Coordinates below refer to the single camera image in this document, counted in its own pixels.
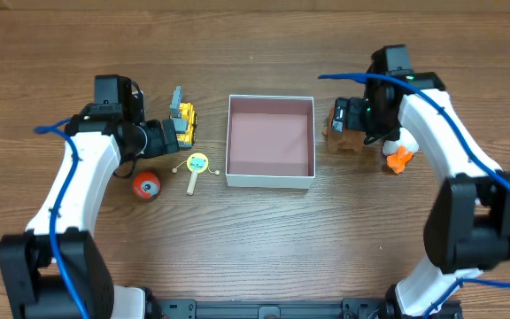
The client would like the brown plush toy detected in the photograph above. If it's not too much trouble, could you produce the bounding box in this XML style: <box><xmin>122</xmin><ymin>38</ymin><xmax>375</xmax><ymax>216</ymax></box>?
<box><xmin>321</xmin><ymin>108</ymin><xmax>365</xmax><ymax>152</ymax></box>

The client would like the yellow and blue toy truck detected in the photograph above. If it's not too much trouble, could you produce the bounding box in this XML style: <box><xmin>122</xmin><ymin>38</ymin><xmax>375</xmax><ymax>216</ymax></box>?
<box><xmin>170</xmin><ymin>86</ymin><xmax>198</xmax><ymax>148</ymax></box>

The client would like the white plush duck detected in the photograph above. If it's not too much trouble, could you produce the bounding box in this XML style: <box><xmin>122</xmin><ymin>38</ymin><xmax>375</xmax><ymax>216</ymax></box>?
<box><xmin>382</xmin><ymin>128</ymin><xmax>420</xmax><ymax>175</ymax></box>

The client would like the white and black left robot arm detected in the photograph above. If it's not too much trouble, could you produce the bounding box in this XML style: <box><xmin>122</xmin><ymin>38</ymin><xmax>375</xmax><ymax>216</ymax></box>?
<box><xmin>0</xmin><ymin>103</ymin><xmax>179</xmax><ymax>318</ymax></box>

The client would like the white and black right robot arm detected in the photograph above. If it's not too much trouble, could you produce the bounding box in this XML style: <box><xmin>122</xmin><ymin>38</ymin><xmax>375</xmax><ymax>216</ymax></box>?
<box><xmin>334</xmin><ymin>70</ymin><xmax>510</xmax><ymax>318</ymax></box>

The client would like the wooden cat rattle drum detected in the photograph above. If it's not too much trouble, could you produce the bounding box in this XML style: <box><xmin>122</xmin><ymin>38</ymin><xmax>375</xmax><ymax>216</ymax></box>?
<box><xmin>172</xmin><ymin>152</ymin><xmax>220</xmax><ymax>196</ymax></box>

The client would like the orange toy ball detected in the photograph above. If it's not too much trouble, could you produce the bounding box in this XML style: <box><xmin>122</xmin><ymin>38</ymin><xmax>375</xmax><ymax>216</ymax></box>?
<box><xmin>132</xmin><ymin>172</ymin><xmax>161</xmax><ymax>199</ymax></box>

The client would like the white box pink inside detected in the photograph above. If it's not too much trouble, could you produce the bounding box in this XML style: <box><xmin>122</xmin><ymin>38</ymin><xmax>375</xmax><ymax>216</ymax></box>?
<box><xmin>225</xmin><ymin>95</ymin><xmax>316</xmax><ymax>190</ymax></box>

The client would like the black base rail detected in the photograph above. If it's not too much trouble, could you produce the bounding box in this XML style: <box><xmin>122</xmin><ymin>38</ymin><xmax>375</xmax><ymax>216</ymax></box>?
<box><xmin>158</xmin><ymin>298</ymin><xmax>383</xmax><ymax>319</ymax></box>

